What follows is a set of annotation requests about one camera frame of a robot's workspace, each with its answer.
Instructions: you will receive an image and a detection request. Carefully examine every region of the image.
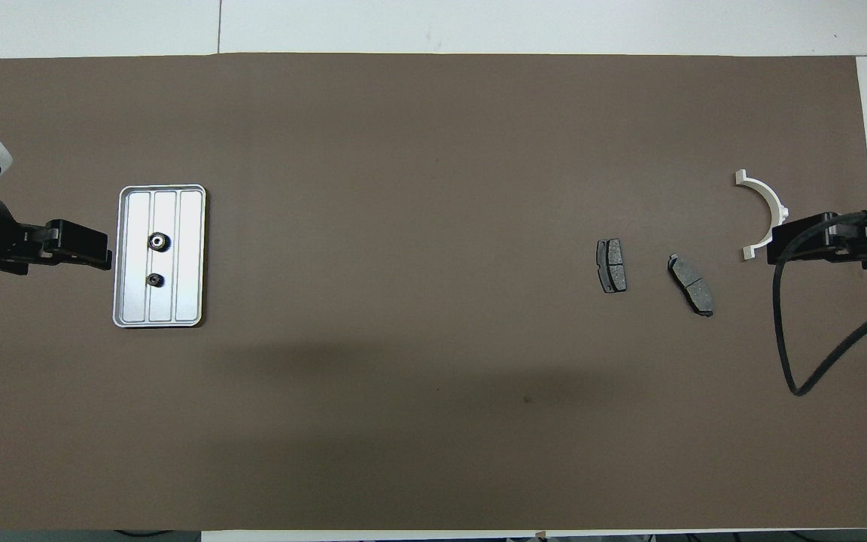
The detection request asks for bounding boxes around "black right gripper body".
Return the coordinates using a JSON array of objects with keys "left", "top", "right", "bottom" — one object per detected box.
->
[{"left": 786, "top": 212, "right": 867, "bottom": 271}]

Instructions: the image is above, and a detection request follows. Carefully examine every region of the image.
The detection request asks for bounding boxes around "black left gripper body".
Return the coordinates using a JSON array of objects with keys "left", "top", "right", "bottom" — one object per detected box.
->
[{"left": 23, "top": 219, "right": 96, "bottom": 266}]

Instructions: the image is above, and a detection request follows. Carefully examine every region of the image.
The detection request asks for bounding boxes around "silver metal tray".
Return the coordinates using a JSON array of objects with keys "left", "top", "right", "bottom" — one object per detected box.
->
[{"left": 112, "top": 184, "right": 208, "bottom": 329}]

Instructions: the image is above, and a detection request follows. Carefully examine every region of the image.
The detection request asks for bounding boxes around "long dark brake pad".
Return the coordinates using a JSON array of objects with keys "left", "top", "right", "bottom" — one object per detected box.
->
[{"left": 667, "top": 253, "right": 715, "bottom": 318}]

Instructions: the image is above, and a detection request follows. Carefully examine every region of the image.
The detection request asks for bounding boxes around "short dark brake pad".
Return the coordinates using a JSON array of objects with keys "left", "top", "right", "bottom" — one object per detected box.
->
[{"left": 596, "top": 238, "right": 628, "bottom": 294}]

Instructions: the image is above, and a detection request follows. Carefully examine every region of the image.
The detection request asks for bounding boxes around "brown table mat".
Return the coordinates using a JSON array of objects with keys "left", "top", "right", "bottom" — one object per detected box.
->
[{"left": 0, "top": 53, "right": 867, "bottom": 532}]

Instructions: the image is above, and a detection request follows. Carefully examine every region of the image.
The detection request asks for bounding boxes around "white half-ring bracket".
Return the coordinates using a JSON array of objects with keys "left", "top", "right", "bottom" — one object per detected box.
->
[{"left": 735, "top": 169, "right": 790, "bottom": 262}]

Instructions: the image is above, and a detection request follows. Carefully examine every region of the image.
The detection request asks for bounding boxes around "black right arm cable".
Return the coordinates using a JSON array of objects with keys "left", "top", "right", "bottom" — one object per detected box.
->
[{"left": 771, "top": 212, "right": 867, "bottom": 397}]

